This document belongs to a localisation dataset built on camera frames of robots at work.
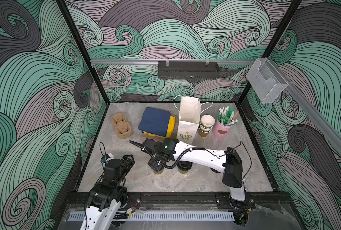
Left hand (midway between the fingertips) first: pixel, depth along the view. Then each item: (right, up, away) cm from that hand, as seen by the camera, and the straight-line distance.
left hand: (131, 158), depth 77 cm
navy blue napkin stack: (+11, +19, +27) cm, 35 cm away
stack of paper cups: (+46, +18, +15) cm, 52 cm away
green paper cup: (+16, -4, -9) cm, 19 cm away
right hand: (+14, -2, -1) cm, 14 cm away
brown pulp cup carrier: (-11, +14, +21) cm, 28 cm away
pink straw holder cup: (+55, +13, +16) cm, 59 cm away
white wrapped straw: (+56, +26, +13) cm, 63 cm away
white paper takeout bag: (+37, +22, +26) cm, 50 cm away
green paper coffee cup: (+29, -10, +6) cm, 31 cm away
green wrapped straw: (+55, +21, +7) cm, 60 cm away
